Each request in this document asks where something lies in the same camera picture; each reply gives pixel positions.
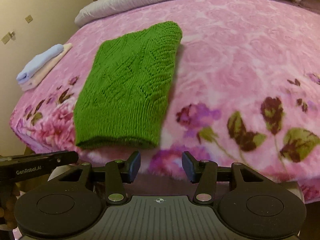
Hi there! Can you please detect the folded pink bed sheet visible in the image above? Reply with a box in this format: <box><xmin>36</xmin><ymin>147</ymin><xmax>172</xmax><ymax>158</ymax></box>
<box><xmin>290</xmin><ymin>0</ymin><xmax>320</xmax><ymax>9</ymax></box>

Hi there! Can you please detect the folded pale pink cloth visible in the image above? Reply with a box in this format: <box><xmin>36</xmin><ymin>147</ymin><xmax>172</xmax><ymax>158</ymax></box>
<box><xmin>20</xmin><ymin>43</ymin><xmax>73</xmax><ymax>92</ymax></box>

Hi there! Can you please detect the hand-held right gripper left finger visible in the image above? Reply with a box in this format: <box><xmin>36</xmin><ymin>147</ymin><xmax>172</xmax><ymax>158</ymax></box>
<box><xmin>58</xmin><ymin>151</ymin><xmax>142</xmax><ymax>204</ymax></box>

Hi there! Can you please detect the green knitted vest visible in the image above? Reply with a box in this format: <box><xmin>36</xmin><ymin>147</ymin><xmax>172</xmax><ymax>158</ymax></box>
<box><xmin>74</xmin><ymin>21</ymin><xmax>183</xmax><ymax>150</ymax></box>

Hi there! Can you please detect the beige wall socket with plug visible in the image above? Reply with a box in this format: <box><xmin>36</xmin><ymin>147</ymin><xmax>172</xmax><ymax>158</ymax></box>
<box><xmin>1</xmin><ymin>31</ymin><xmax>15</xmax><ymax>45</ymax></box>

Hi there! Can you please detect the folded light blue cloth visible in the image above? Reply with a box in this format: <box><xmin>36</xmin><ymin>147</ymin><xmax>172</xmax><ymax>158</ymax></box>
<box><xmin>16</xmin><ymin>44</ymin><xmax>64</xmax><ymax>84</ymax></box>

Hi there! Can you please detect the person's left hand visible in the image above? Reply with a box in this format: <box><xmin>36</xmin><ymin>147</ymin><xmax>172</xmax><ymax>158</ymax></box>
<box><xmin>0</xmin><ymin>184</ymin><xmax>22</xmax><ymax>230</ymax></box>

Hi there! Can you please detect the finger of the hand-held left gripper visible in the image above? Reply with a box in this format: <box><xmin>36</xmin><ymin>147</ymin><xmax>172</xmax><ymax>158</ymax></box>
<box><xmin>10</xmin><ymin>151</ymin><xmax>79</xmax><ymax>167</ymax></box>

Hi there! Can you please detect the pink floral blanket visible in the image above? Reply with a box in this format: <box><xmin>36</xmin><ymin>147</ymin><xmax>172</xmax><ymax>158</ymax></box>
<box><xmin>10</xmin><ymin>0</ymin><xmax>320</xmax><ymax>203</ymax></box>

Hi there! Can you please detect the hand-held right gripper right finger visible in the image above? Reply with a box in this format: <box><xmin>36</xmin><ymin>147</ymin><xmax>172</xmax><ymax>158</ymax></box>
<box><xmin>182</xmin><ymin>151</ymin><xmax>263</xmax><ymax>204</ymax></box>

